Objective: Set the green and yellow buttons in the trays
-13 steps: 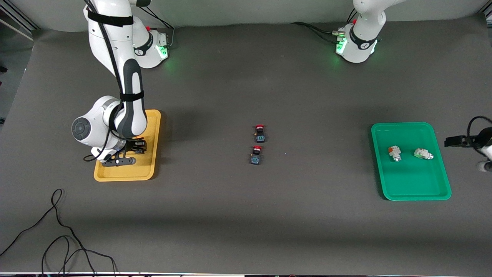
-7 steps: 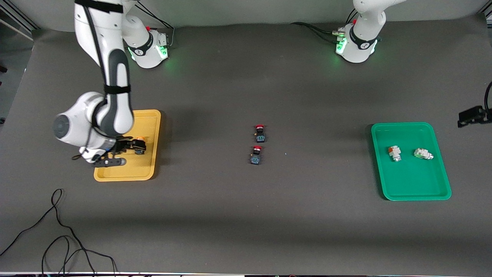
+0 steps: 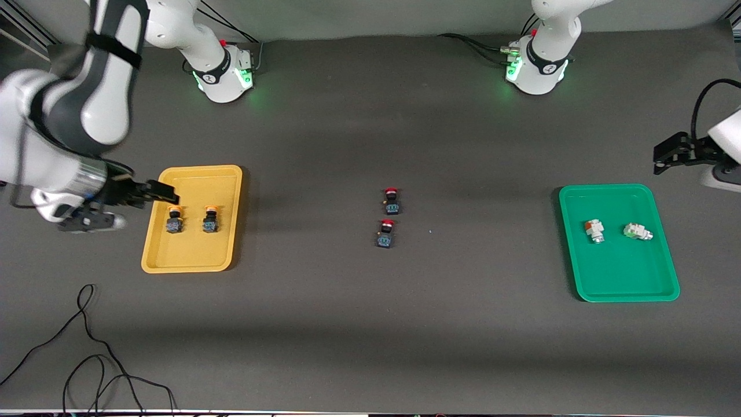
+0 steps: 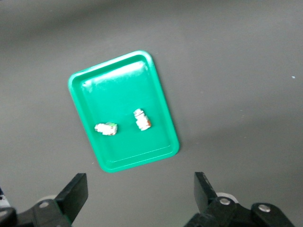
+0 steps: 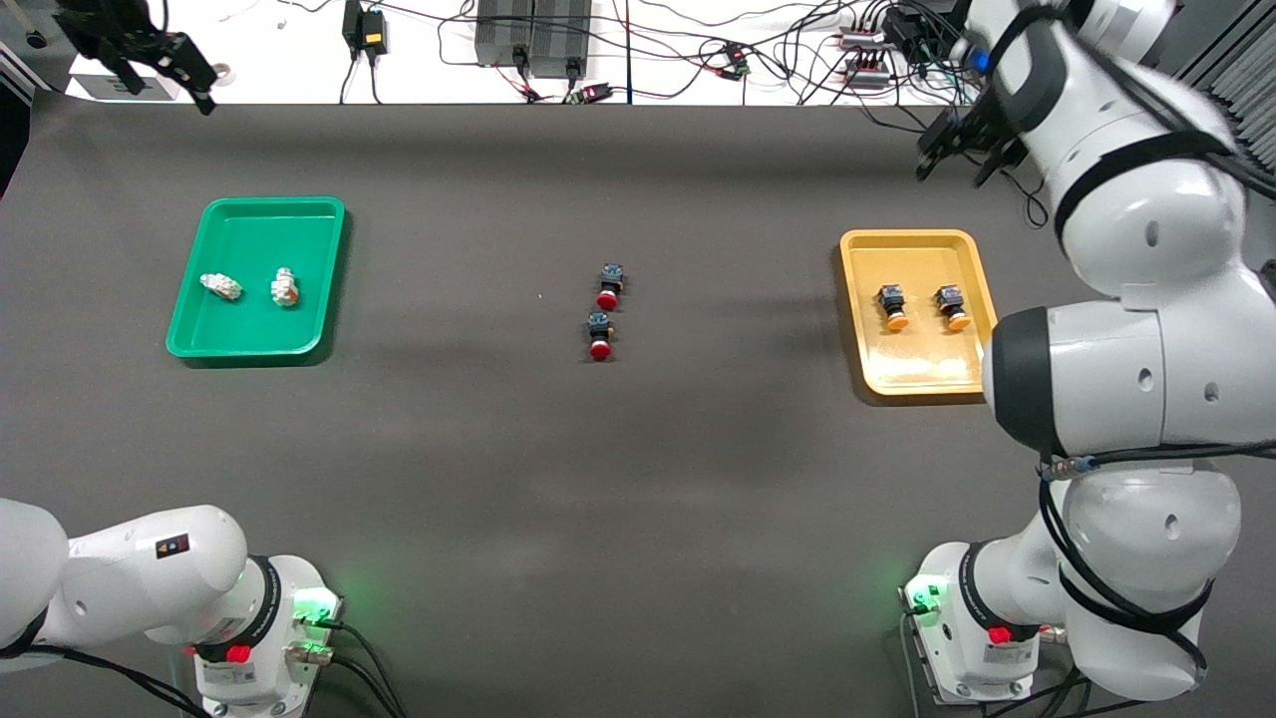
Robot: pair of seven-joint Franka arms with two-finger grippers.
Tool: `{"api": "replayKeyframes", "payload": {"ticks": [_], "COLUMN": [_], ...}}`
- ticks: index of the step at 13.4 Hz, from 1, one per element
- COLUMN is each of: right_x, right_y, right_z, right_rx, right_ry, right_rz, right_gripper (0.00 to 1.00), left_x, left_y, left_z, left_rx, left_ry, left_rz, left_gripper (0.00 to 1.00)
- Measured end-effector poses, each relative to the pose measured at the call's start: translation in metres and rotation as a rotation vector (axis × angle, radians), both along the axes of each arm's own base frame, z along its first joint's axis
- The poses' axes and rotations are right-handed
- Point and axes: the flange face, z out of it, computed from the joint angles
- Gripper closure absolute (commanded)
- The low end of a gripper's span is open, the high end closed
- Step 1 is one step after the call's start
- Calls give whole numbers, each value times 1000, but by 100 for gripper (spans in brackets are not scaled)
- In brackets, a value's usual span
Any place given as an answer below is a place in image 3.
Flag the dark grey table mat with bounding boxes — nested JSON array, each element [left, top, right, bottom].
[[0, 23, 741, 415]]

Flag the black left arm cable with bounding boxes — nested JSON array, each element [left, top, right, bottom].
[[691, 78, 741, 140]]

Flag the thin black loose cable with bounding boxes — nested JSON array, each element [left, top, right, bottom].
[[0, 283, 178, 417]]

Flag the black base cable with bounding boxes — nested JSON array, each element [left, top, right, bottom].
[[197, 0, 265, 71], [437, 32, 515, 65]]

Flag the aluminium frame rail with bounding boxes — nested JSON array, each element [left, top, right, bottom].
[[0, 9, 58, 58]]

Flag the green plastic tray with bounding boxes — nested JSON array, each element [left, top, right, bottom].
[[559, 184, 681, 303]]

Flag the black right base cable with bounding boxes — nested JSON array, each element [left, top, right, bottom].
[[197, 0, 265, 71]]

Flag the yellow plastic tray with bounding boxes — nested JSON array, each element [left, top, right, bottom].
[[141, 165, 244, 274]]

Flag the black left base cable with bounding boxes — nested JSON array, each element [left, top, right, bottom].
[[437, 32, 515, 65]]

